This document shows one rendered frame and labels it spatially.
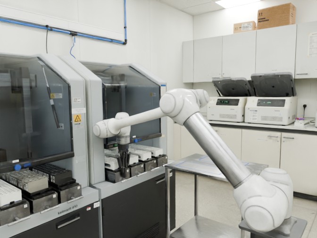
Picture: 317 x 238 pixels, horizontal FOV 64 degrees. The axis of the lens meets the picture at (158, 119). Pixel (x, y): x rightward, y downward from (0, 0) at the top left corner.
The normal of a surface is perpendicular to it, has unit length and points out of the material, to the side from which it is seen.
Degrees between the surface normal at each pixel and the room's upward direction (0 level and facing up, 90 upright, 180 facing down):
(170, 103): 85
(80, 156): 90
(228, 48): 90
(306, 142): 90
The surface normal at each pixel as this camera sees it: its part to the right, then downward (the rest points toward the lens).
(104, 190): 0.78, 0.06
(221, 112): -0.65, 0.09
